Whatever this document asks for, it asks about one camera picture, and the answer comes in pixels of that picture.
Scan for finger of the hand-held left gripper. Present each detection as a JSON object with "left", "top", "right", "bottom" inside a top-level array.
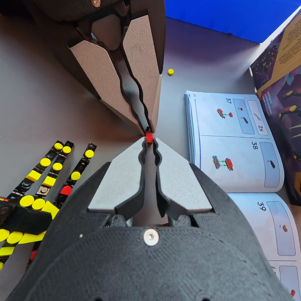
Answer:
[
  {"left": 122, "top": 15, "right": 163, "bottom": 134},
  {"left": 70, "top": 40, "right": 147, "bottom": 137}
]

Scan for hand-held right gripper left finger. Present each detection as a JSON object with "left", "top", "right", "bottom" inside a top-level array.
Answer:
[{"left": 88, "top": 137, "right": 148, "bottom": 221}]

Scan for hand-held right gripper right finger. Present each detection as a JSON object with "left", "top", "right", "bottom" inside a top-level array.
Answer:
[{"left": 153, "top": 137, "right": 213, "bottom": 218}]

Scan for lego instruction booklet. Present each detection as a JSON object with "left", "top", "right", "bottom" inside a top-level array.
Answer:
[{"left": 185, "top": 90, "right": 301, "bottom": 301}]

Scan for black yellow lego creature model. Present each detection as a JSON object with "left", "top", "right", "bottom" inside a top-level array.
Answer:
[{"left": 0, "top": 140, "right": 97, "bottom": 271}]

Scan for purple yellow lego box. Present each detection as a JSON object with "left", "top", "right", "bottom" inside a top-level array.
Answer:
[{"left": 249, "top": 5, "right": 301, "bottom": 207}]

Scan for blue plastic bin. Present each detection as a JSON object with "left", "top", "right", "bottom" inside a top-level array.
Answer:
[{"left": 164, "top": 0, "right": 301, "bottom": 43}]

